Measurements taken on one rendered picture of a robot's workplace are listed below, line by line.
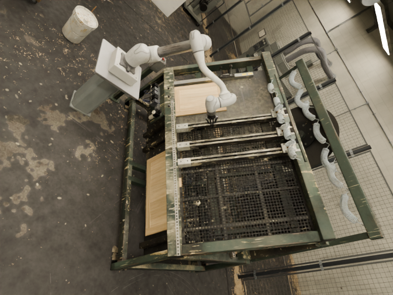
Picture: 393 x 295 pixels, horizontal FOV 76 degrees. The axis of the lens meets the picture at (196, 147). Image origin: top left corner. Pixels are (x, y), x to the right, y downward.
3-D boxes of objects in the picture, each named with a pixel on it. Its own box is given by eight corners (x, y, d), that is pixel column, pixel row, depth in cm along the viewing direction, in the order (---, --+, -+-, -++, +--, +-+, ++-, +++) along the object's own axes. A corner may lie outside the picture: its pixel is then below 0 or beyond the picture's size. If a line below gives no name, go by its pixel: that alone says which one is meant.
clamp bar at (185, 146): (177, 144, 261) (173, 131, 240) (292, 131, 257) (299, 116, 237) (178, 153, 255) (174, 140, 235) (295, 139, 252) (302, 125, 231)
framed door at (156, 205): (148, 160, 310) (147, 160, 309) (181, 143, 282) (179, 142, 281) (147, 236, 264) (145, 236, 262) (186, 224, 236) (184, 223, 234)
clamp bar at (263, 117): (176, 126, 272) (173, 112, 252) (286, 113, 269) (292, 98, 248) (177, 134, 267) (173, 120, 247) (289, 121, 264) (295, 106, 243)
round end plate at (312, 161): (259, 122, 328) (323, 91, 288) (262, 123, 332) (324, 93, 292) (275, 177, 287) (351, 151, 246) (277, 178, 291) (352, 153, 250)
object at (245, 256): (227, 194, 289) (300, 168, 247) (234, 196, 300) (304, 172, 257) (238, 259, 253) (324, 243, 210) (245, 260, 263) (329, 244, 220)
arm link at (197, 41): (202, 49, 214) (208, 49, 225) (197, 27, 210) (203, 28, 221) (189, 53, 220) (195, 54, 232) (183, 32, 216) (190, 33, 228)
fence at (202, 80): (174, 83, 306) (173, 81, 303) (252, 74, 303) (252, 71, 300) (174, 86, 304) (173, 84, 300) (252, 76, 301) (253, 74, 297)
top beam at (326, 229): (259, 58, 316) (261, 51, 308) (268, 57, 316) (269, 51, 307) (319, 242, 202) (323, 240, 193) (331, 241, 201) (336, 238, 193)
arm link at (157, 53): (135, 48, 255) (148, 48, 273) (138, 64, 259) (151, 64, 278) (204, 30, 220) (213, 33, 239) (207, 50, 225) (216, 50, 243)
